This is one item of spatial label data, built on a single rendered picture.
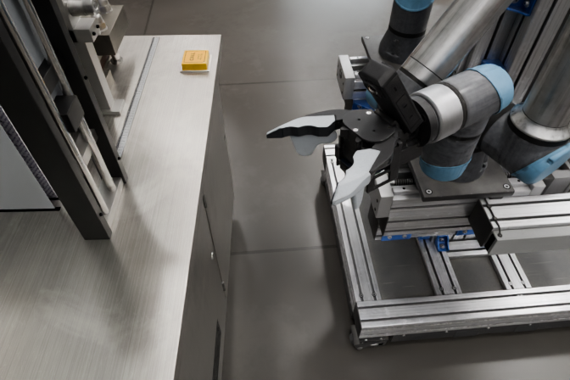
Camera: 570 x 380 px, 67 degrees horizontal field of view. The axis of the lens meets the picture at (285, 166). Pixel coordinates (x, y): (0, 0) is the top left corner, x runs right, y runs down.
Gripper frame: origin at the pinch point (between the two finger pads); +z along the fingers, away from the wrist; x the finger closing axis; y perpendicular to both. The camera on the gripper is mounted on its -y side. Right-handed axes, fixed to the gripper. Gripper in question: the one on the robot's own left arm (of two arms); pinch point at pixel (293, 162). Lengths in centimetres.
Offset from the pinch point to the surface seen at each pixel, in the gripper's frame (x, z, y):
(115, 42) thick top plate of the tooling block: 83, 6, 13
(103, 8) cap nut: 91, 5, 7
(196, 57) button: 77, -13, 21
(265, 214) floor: 93, -33, 112
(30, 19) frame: 35.6, 20.9, -11.8
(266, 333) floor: 44, -7, 119
